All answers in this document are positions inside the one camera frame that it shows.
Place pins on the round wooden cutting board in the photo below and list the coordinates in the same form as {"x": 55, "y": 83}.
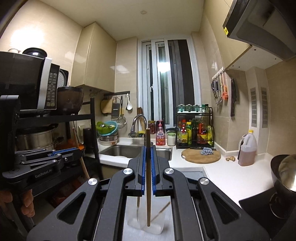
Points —
{"x": 195, "y": 156}

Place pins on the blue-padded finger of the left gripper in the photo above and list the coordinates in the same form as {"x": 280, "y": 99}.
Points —
{"x": 35, "y": 154}

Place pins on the white framed window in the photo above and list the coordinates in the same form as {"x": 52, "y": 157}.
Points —
{"x": 168, "y": 75}

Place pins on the stacked green blue colander bowls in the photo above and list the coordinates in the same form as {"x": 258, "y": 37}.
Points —
{"x": 107, "y": 133}

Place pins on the black gas stove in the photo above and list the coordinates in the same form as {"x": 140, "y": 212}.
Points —
{"x": 258, "y": 207}

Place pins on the ginger piece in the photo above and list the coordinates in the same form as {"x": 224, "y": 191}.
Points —
{"x": 231, "y": 158}

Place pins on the hanging utensils on wall hooks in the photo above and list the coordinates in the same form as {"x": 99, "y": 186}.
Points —
{"x": 219, "y": 86}

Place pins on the hanging white ladle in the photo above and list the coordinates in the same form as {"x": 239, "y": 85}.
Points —
{"x": 129, "y": 104}

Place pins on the black metal shelf rack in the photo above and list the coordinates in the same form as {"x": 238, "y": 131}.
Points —
{"x": 36, "y": 121}

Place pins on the metal chopstick leaning in holder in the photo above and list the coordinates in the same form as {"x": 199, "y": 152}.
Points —
{"x": 161, "y": 211}

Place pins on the hanging wooden board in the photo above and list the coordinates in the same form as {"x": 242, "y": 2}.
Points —
{"x": 106, "y": 106}

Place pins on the white lidded jar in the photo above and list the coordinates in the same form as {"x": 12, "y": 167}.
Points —
{"x": 171, "y": 136}

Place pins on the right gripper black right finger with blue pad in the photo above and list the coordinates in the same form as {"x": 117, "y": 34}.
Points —
{"x": 201, "y": 211}

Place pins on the clear plastic utensil holder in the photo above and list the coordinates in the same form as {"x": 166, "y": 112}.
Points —
{"x": 157, "y": 203}

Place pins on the chrome kitchen faucet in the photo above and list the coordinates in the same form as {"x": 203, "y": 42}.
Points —
{"x": 138, "y": 127}

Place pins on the black range hood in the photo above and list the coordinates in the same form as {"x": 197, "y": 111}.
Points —
{"x": 269, "y": 25}

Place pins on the red dish soap bottle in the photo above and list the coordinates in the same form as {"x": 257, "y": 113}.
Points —
{"x": 160, "y": 134}

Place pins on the large cooking oil jug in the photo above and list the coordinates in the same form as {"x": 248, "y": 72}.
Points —
{"x": 247, "y": 149}

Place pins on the red chili jar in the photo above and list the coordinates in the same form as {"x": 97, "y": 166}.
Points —
{"x": 152, "y": 126}

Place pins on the blue grey dish cloth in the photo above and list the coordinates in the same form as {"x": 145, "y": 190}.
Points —
{"x": 206, "y": 151}

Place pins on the grey textured table mat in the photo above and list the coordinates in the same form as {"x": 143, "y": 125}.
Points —
{"x": 132, "y": 234}

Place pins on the black wok with steel lid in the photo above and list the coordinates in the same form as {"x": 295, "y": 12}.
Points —
{"x": 283, "y": 175}

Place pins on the person's left hand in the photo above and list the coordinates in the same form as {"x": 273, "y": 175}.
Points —
{"x": 27, "y": 208}

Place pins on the black spice rack with bottles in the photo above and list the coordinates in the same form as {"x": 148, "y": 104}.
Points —
{"x": 195, "y": 127}

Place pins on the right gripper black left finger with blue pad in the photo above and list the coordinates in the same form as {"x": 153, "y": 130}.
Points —
{"x": 96, "y": 210}

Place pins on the large stainless steel pot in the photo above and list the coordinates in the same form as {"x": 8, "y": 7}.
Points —
{"x": 36, "y": 138}

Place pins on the hanging metal grater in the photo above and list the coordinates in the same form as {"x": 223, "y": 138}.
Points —
{"x": 115, "y": 108}

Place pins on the silver black microwave oven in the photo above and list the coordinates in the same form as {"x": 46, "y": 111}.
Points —
{"x": 33, "y": 77}

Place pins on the orange ceramic pot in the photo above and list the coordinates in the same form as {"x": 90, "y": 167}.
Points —
{"x": 70, "y": 143}

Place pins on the dark brown bowl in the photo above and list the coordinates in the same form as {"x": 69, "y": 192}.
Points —
{"x": 69, "y": 99}

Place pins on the dark metal chopstick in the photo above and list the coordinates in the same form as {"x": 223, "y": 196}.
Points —
{"x": 138, "y": 206}

